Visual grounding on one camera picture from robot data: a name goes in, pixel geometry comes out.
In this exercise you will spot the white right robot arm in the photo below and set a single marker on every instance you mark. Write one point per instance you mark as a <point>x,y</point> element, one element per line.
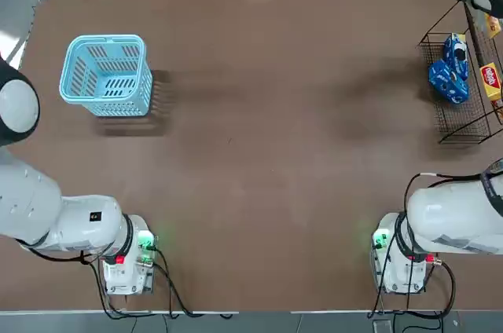
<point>444,215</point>

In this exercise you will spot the blue oreo cookie box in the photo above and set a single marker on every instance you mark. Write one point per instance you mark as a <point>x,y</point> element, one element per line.
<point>456,46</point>
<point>448,85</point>

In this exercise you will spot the grey floor outlet box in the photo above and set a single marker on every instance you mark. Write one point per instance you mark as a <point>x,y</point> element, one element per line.
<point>381,326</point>

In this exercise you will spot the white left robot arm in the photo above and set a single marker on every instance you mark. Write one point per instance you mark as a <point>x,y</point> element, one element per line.
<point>31,207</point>

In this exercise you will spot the light blue plastic basket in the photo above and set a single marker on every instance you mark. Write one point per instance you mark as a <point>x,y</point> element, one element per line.
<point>118,107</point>

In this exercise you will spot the yellow nabati wafer box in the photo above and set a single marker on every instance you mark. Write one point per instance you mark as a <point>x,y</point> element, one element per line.
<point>490,77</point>

